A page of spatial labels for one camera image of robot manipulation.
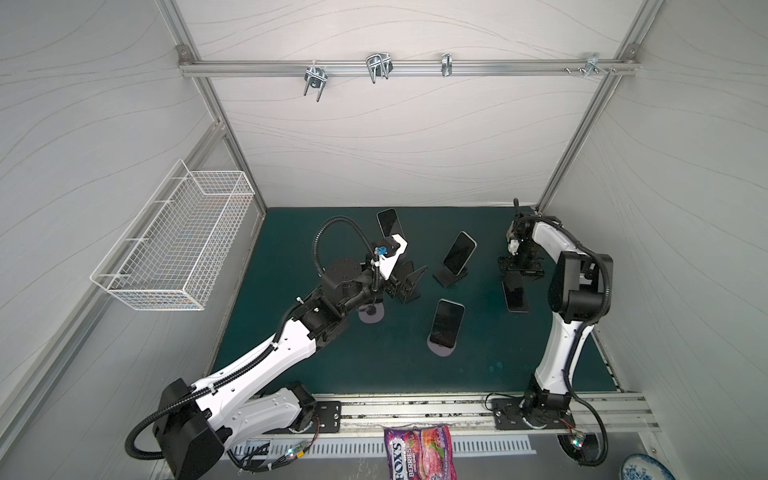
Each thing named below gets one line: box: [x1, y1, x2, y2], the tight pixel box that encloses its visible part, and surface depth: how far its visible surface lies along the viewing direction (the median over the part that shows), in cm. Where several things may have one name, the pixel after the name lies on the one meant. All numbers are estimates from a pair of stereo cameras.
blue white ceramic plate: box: [621, 454, 676, 480], surface depth 66 cm
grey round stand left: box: [358, 302, 385, 324], surface depth 94 cm
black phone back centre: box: [376, 208, 405, 238], surface depth 101 cm
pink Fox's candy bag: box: [382, 424, 458, 480], surface depth 69 cm
